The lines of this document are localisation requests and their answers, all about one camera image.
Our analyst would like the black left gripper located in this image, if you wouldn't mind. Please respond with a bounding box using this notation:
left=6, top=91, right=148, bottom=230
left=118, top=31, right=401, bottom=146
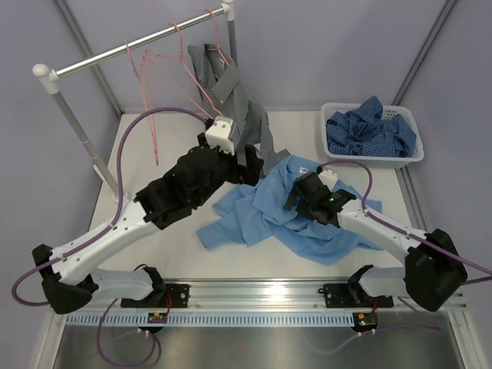
left=194, top=134, right=262, bottom=207

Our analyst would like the light blue shirt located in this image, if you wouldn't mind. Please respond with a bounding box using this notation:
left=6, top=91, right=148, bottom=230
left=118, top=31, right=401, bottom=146
left=196, top=155, right=380, bottom=265

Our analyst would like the blue checkered shirt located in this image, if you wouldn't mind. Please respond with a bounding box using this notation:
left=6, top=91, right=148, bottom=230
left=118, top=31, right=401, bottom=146
left=325, top=96, right=417, bottom=158

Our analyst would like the pink hanger of blue shirt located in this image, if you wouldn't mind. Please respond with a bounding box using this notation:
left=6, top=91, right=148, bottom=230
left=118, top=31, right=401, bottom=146
left=145, top=22, right=222, bottom=119

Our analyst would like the pink hanger of checkered shirt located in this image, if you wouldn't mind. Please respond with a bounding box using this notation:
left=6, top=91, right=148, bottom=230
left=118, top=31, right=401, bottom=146
left=125, top=40, right=160, bottom=166

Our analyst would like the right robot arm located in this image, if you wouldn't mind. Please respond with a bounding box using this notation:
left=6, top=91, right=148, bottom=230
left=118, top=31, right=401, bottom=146
left=284, top=172, right=467, bottom=312

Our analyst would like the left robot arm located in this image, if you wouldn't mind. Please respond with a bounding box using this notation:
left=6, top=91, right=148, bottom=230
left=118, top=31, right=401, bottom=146
left=32, top=145, right=264, bottom=314

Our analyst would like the grey shirt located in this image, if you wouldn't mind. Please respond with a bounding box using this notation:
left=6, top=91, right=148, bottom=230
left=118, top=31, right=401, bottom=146
left=188, top=44, right=290, bottom=177

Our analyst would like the pink hanger of grey shirt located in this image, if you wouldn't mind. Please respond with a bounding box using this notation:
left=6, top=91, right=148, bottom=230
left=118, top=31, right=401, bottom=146
left=205, top=8, right=231, bottom=67

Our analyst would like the white plastic basket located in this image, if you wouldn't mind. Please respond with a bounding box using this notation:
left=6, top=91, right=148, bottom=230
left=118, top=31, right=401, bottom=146
left=320, top=102, right=424, bottom=169

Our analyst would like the metal clothes rack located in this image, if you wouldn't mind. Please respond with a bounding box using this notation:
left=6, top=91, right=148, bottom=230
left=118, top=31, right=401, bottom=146
left=31, top=0, right=238, bottom=204

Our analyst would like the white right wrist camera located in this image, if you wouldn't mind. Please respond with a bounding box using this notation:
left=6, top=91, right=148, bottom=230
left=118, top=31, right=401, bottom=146
left=318, top=169, right=338, bottom=191

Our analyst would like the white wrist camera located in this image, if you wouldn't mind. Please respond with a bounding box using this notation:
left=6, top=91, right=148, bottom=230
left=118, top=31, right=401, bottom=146
left=204, top=116, right=239, bottom=155
left=318, top=169, right=338, bottom=191

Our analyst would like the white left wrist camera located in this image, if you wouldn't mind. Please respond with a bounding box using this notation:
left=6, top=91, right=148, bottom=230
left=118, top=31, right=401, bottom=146
left=204, top=116, right=239, bottom=155

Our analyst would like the aluminium mounting rail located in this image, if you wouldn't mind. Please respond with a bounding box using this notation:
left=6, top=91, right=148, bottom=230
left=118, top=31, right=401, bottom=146
left=49, top=253, right=468, bottom=313

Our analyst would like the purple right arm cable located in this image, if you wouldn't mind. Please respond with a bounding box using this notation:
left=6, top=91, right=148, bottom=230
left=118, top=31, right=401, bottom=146
left=307, top=159, right=492, bottom=354

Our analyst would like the white slotted cable duct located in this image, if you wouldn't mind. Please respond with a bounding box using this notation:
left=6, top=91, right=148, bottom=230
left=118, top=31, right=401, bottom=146
left=65, top=311, right=354, bottom=327

